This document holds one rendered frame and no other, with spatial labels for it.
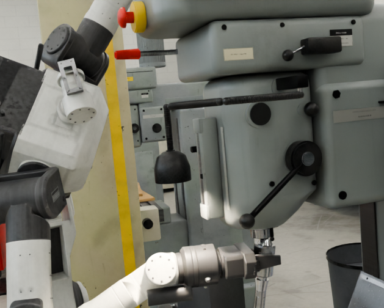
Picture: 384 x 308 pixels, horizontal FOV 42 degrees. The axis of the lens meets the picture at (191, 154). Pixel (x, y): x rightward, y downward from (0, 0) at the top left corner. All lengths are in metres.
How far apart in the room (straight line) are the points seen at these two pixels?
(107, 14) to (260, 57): 0.53
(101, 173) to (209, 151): 1.75
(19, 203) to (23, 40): 9.05
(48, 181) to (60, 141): 0.12
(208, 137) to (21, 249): 0.44
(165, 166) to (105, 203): 1.83
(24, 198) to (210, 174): 0.39
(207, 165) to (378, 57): 0.42
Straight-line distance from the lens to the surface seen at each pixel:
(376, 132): 1.12
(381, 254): 1.42
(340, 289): 3.10
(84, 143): 1.20
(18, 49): 10.08
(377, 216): 1.40
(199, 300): 1.56
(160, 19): 0.95
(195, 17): 0.94
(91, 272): 2.85
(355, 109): 1.08
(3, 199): 1.12
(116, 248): 2.84
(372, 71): 1.12
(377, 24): 1.14
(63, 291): 1.57
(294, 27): 1.02
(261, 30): 0.99
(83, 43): 1.35
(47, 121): 1.20
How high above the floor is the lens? 1.58
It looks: 5 degrees down
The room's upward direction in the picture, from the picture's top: 5 degrees counter-clockwise
